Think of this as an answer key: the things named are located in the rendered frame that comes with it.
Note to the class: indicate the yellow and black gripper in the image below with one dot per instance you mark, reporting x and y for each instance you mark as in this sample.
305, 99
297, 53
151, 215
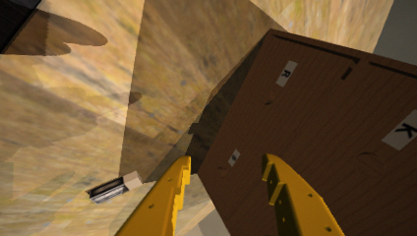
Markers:
299, 209

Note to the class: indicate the dark brown wooden chest of drawers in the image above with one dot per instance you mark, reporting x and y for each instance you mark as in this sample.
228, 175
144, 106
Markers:
361, 58

